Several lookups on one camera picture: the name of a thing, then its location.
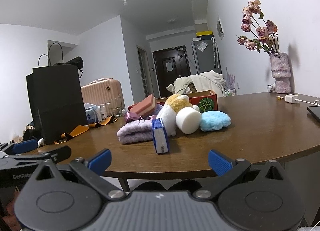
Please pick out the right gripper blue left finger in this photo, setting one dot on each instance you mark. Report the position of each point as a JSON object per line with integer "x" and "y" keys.
{"x": 93, "y": 166}

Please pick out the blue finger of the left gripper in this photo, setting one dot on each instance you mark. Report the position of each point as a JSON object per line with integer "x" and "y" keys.
{"x": 24, "y": 146}
{"x": 57, "y": 155}

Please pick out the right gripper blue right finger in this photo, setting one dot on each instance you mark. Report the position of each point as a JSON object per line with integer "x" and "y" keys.
{"x": 222, "y": 164}

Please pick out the light blue fluffy sponge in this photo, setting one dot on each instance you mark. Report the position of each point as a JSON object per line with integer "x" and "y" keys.
{"x": 214, "y": 121}

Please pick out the lilac fluffy towel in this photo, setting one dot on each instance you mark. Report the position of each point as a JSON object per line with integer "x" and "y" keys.
{"x": 135, "y": 131}

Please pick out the purple satin scrunchie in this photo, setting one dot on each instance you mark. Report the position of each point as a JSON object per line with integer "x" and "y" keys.
{"x": 131, "y": 116}

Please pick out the blue and white brush block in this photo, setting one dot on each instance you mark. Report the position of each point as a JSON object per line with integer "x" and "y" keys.
{"x": 160, "y": 138}

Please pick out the pink layered sponge block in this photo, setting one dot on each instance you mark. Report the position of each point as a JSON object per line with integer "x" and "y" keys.
{"x": 144, "y": 107}

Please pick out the white and yellow plush toy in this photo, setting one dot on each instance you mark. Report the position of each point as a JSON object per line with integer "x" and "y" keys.
{"x": 172, "y": 106}

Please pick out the blue and white wipes pack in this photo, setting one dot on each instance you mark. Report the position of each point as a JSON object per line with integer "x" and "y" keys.
{"x": 93, "y": 113}

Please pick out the small white spray bottle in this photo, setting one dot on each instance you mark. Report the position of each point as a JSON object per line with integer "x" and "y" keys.
{"x": 103, "y": 112}

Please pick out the clear glass cup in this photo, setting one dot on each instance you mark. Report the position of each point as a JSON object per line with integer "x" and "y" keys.
{"x": 115, "y": 107}

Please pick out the black paper shopping bag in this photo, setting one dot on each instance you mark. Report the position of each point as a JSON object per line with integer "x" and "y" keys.
{"x": 56, "y": 102}

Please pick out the orange cardboard box with pumpkin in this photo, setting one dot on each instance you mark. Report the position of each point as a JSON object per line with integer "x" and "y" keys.
{"x": 206, "y": 101}

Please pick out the pink hard-shell suitcase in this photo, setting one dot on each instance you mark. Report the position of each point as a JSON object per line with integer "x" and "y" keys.
{"x": 100, "y": 91}

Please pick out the cream coat on chair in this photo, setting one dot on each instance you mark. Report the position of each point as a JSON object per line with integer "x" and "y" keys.
{"x": 202, "y": 82}

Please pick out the white charger adapter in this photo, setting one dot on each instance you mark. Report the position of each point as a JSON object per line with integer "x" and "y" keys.
{"x": 291, "y": 98}

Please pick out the black phone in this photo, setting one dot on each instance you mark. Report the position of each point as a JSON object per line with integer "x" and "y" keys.
{"x": 315, "y": 112}

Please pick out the grey refrigerator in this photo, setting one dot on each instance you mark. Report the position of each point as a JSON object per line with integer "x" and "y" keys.
{"x": 206, "y": 54}

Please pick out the pink textured vase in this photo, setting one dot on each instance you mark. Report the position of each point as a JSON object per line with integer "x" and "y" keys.
{"x": 281, "y": 72}

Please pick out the dark brown entrance door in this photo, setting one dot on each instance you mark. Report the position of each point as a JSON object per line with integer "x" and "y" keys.
{"x": 170, "y": 64}

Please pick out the yellow box on refrigerator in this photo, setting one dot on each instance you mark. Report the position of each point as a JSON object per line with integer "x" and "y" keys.
{"x": 204, "y": 33}

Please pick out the dried pink roses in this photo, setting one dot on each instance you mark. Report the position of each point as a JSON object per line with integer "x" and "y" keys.
{"x": 264, "y": 32}

